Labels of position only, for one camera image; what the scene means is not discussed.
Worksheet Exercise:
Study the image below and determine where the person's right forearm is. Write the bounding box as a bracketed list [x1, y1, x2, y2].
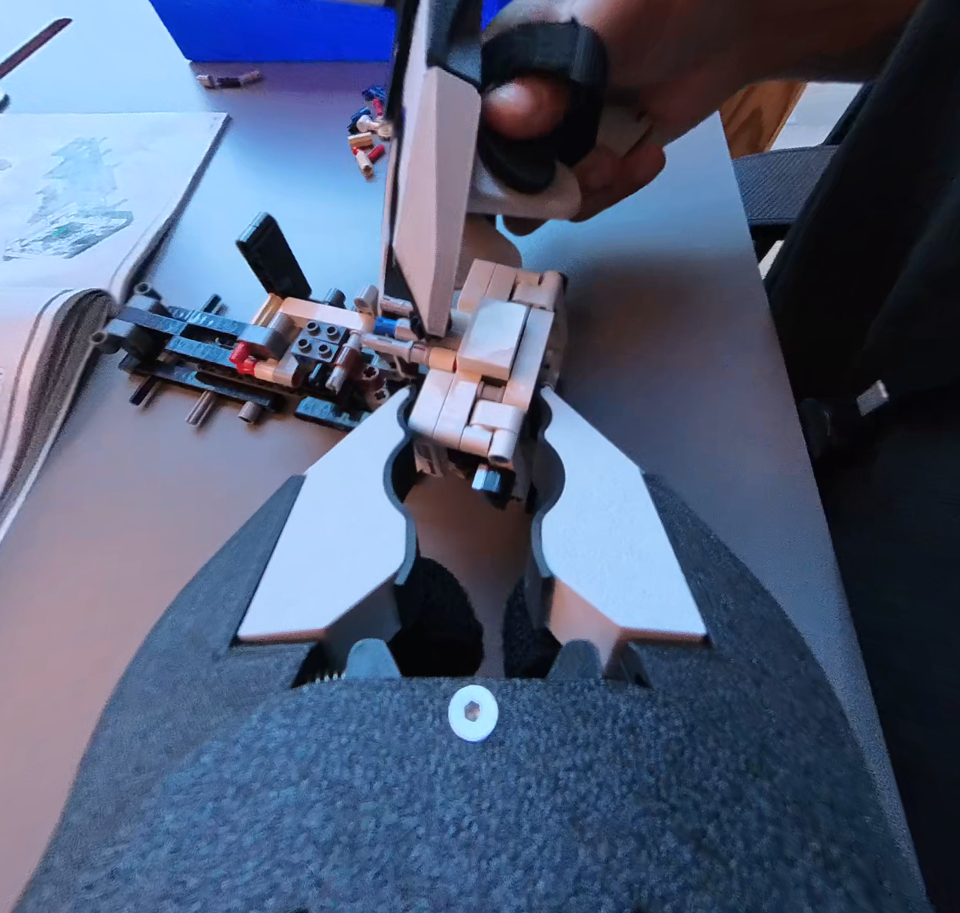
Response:
[810, 0, 950, 93]

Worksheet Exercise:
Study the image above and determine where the blue plastic bin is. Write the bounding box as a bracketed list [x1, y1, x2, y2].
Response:
[118, 0, 526, 64]

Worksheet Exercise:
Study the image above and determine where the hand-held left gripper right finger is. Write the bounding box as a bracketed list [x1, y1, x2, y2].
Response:
[528, 386, 712, 648]

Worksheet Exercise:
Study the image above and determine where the pile of colourful toy pins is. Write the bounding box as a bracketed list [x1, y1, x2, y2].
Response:
[346, 84, 396, 179]

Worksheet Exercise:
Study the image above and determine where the open instruction booklet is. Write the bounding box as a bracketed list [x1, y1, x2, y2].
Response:
[0, 110, 231, 535]

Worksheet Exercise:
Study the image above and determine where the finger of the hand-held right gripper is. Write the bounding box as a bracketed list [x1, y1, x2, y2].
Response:
[377, 34, 414, 308]
[391, 64, 483, 341]

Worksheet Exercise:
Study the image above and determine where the black toy brick truck chassis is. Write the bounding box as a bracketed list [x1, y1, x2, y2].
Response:
[93, 211, 421, 434]

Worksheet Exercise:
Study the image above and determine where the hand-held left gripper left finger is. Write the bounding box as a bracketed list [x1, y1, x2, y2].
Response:
[234, 386, 419, 644]

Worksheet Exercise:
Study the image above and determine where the person's right hand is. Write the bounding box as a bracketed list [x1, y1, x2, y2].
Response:
[480, 0, 826, 238]

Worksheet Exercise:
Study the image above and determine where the black office chair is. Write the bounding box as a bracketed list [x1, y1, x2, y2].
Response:
[731, 144, 843, 258]

